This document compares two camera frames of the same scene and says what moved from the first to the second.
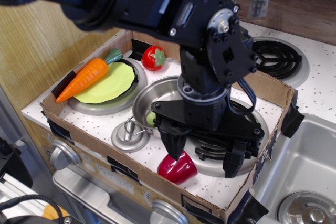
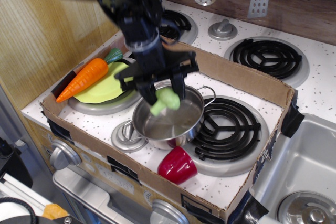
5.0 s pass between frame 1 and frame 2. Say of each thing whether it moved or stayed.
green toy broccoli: moved
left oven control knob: stayed
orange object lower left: stayed
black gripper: moved
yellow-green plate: stayed
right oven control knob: stayed
